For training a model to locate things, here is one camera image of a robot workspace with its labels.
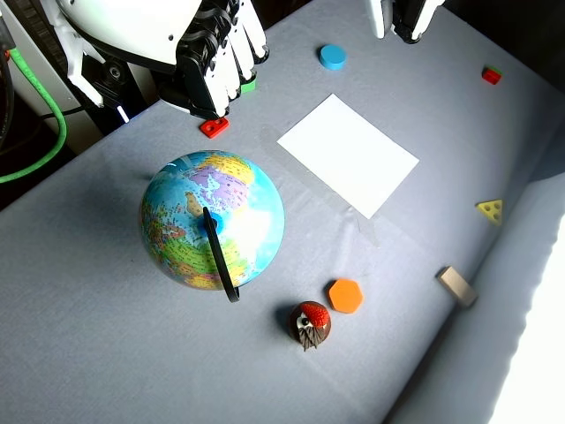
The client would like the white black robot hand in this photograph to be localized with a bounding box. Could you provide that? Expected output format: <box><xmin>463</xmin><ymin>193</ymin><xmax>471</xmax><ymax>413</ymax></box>
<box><xmin>56</xmin><ymin>0</ymin><xmax>270</xmax><ymax>121</ymax></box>
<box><xmin>368</xmin><ymin>0</ymin><xmax>447</xmax><ymax>45</ymax></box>

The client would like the blue globe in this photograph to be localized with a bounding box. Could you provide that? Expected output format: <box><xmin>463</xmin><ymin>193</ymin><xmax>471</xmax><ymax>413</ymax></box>
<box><xmin>139</xmin><ymin>149</ymin><xmax>286</xmax><ymax>305</ymax></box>

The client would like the blue cylinder block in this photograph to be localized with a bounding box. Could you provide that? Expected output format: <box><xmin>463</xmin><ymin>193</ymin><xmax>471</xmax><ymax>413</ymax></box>
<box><xmin>319</xmin><ymin>43</ymin><xmax>348</xmax><ymax>71</ymax></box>

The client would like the red block with holes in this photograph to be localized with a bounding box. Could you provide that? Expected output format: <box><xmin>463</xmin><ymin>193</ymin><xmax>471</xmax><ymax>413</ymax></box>
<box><xmin>200</xmin><ymin>117</ymin><xmax>230</xmax><ymax>140</ymax></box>

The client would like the white paper sheet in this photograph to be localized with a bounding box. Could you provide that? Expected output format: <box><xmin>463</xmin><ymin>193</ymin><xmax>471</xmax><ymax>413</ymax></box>
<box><xmin>276</xmin><ymin>93</ymin><xmax>420</xmax><ymax>221</ymax></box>

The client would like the short clear tape piece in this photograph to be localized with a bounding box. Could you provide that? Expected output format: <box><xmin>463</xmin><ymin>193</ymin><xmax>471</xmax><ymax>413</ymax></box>
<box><xmin>352</xmin><ymin>211</ymin><xmax>381</xmax><ymax>248</ymax></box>

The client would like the yellow cheese wedge block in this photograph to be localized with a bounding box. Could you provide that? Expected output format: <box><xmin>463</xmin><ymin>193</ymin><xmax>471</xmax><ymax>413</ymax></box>
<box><xmin>475</xmin><ymin>199</ymin><xmax>504</xmax><ymax>226</ymax></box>

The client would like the grey rectangular block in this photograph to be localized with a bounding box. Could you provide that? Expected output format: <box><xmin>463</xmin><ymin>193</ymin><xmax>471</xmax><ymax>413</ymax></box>
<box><xmin>435</xmin><ymin>265</ymin><xmax>479</xmax><ymax>309</ymax></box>

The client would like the orange hexagon block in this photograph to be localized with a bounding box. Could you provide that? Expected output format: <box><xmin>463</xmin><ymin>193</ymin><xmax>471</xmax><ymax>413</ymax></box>
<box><xmin>326</xmin><ymin>277</ymin><xmax>365</xmax><ymax>314</ymax></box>

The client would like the chocolate strawberry toy cake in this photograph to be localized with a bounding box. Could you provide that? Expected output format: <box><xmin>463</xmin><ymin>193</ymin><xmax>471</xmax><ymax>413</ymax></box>
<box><xmin>289</xmin><ymin>300</ymin><xmax>332</xmax><ymax>352</ymax></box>

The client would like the grey table cloth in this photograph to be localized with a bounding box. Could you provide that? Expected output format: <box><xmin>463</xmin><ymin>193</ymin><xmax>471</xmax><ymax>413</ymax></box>
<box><xmin>0</xmin><ymin>0</ymin><xmax>565</xmax><ymax>424</ymax></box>

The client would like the thin black cable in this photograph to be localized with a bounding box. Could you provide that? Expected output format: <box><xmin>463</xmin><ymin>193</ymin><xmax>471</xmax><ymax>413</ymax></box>
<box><xmin>41</xmin><ymin>104</ymin><xmax>87</xmax><ymax>120</ymax></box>

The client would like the green cable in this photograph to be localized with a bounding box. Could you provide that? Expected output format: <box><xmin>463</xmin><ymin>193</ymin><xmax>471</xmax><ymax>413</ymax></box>
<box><xmin>0</xmin><ymin>47</ymin><xmax>68</xmax><ymax>185</ymax></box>

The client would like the thick black cable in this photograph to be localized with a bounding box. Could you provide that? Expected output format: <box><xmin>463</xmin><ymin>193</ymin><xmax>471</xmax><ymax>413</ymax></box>
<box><xmin>0</xmin><ymin>48</ymin><xmax>17</xmax><ymax>154</ymax></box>

